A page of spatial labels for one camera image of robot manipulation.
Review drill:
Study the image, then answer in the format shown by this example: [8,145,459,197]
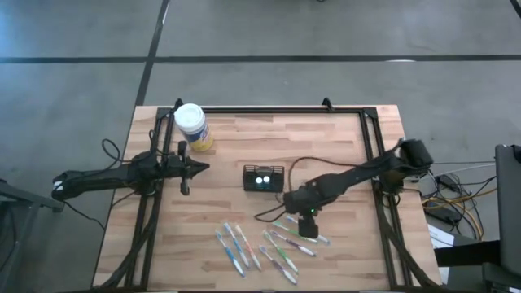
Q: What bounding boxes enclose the orange and white toothbrush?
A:
[234,224,263,271]

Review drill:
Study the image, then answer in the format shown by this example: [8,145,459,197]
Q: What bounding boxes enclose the black aluminium table frame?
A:
[94,106,440,292]

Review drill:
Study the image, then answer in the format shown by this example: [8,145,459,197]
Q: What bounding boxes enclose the white floor cable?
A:
[431,162,496,176]

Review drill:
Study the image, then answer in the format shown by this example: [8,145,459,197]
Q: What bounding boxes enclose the green and white toothbrush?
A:
[261,229,300,274]
[271,220,319,244]

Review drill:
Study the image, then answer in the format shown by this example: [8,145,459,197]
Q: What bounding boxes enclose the black left arm base cable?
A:
[60,198,107,231]

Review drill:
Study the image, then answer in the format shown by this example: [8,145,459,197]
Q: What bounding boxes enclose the grey metal stand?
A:
[0,178,66,293]

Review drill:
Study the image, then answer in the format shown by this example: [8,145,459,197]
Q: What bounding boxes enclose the black wire basket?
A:
[243,164,286,194]

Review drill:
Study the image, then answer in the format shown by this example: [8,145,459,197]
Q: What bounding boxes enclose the Lysol wipes canister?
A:
[173,103,215,153]

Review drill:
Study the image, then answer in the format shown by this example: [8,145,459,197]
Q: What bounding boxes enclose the yellow floor cable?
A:
[421,186,497,241]

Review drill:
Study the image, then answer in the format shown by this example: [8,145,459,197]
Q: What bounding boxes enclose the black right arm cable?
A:
[254,156,359,224]

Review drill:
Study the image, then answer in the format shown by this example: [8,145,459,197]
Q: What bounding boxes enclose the white paper sheet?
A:
[427,223,455,250]

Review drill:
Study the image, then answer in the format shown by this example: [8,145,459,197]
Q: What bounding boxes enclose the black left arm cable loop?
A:
[100,138,123,164]

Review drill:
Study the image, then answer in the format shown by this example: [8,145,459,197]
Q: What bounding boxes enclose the black power brick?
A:
[426,206,462,225]

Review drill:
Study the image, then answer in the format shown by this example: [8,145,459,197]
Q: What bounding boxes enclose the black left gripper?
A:
[162,141,211,196]

